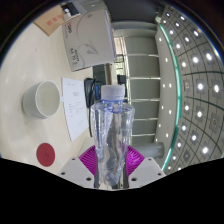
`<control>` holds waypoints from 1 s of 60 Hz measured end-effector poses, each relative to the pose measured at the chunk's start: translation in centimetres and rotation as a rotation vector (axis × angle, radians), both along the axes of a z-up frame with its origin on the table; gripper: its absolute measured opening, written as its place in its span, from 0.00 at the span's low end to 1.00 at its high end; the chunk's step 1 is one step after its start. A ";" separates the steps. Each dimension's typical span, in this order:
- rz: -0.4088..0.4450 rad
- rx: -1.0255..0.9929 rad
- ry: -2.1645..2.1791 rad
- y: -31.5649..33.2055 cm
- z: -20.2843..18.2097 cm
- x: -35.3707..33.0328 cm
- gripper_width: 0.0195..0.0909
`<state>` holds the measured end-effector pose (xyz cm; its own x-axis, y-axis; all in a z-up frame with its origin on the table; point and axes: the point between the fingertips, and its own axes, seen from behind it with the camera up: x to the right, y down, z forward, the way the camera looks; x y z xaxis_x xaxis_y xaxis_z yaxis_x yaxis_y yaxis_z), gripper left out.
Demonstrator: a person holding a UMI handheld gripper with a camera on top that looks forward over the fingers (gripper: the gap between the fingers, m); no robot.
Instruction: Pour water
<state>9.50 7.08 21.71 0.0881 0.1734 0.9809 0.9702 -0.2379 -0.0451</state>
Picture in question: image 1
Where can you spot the clear plastic water bottle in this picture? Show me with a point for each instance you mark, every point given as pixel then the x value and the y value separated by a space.
pixel 111 133

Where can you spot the flat round red coaster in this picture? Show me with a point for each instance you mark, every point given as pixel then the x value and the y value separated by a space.
pixel 45 154

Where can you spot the white printed carton box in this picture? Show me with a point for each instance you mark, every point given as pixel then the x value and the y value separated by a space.
pixel 88 40

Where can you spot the flat brown cardboard piece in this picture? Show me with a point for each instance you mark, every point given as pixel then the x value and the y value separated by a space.
pixel 50 20

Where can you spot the white printed paper sheet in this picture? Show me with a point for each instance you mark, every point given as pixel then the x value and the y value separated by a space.
pixel 75 106

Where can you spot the group of ceiling lights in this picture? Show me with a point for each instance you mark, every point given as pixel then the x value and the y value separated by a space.
pixel 200 86

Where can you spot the white ceramic mug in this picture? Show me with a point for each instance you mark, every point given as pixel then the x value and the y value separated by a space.
pixel 43 100

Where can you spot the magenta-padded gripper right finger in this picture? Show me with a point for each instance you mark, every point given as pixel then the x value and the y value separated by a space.
pixel 148 170

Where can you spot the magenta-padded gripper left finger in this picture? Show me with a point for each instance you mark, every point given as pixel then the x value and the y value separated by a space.
pixel 75 171

